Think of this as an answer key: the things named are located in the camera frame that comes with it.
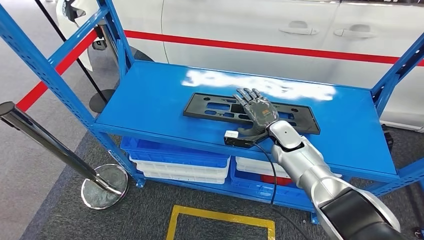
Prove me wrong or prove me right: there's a black plastic panel part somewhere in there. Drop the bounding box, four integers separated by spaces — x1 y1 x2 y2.
182 92 322 136

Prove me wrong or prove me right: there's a chrome stanchion post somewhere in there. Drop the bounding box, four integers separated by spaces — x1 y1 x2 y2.
105 31 124 78
0 101 129 211

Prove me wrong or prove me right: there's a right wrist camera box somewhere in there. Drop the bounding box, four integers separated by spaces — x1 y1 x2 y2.
223 130 269 149

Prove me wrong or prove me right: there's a white car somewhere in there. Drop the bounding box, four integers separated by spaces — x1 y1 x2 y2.
54 0 424 133

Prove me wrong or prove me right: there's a black stanchion post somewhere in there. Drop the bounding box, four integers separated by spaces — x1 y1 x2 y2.
34 0 117 114

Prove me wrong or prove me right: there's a red item in crate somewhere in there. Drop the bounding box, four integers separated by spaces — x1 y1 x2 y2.
259 174 294 187

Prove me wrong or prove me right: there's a black camera cable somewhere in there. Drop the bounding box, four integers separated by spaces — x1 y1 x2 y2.
252 141 311 240

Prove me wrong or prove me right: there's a blue metal shelf rack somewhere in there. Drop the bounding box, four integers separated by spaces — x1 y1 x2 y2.
0 0 424 226

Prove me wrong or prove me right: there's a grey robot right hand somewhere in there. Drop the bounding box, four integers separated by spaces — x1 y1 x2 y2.
232 87 280 137

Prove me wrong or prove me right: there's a red barrier belt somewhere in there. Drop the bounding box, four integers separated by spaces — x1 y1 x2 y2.
124 29 424 67
15 29 100 113

